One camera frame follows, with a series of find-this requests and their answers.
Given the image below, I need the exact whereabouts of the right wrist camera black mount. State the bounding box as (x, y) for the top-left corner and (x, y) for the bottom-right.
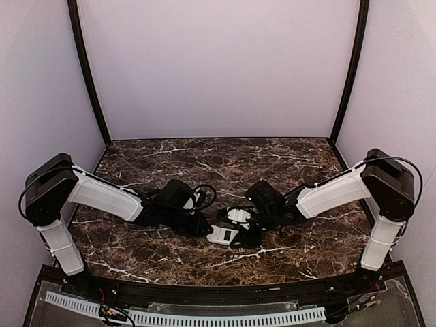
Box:
(216, 207), (255, 229)

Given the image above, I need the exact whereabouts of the white slotted cable duct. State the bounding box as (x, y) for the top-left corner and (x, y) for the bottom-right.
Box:
(44, 291), (326, 326)

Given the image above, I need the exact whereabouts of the black corner frame post right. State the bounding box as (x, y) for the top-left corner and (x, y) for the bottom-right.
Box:
(330, 0), (370, 144)

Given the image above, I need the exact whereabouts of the black corner frame post left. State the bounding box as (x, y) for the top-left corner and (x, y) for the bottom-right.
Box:
(67, 0), (112, 147)

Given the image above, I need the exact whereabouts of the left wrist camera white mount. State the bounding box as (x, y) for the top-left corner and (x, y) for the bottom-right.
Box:
(183, 191), (206, 209)

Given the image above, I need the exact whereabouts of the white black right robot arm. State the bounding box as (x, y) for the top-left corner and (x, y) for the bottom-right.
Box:
(228, 149), (423, 272)

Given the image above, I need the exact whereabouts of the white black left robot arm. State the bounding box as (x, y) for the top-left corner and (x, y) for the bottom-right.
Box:
(18, 153), (213, 276)

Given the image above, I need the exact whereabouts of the white remote control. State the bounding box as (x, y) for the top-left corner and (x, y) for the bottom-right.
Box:
(206, 225), (239, 246)

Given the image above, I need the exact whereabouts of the black corner frame post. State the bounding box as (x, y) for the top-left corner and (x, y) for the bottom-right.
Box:
(67, 0), (112, 147)
(330, 0), (370, 144)

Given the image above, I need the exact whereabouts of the black front rail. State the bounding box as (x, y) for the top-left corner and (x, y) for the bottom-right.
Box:
(40, 265), (406, 309)

